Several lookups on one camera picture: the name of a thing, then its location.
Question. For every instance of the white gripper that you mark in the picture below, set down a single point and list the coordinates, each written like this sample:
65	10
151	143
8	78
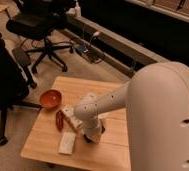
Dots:
93	132

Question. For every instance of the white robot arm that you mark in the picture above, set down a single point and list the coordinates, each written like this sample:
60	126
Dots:
156	101

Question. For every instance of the white rectangular sponge block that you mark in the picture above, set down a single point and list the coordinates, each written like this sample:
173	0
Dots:
67	143

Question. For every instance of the red chili pepper toy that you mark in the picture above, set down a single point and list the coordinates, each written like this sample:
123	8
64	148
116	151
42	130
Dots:
59	121

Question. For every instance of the orange bowl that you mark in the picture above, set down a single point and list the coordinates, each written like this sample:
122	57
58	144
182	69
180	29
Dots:
50	99

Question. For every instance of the black office chair left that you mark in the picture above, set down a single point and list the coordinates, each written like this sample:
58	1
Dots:
13	88

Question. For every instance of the black office chair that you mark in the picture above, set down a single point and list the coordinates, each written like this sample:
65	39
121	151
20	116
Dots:
13	88
36	20

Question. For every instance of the white spray bottle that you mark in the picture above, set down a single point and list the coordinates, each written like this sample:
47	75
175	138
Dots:
76	11

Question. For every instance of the black office chair centre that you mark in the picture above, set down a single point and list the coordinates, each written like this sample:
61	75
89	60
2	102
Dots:
36	20

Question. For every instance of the power strip with cables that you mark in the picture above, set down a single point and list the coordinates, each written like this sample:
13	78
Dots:
87	51

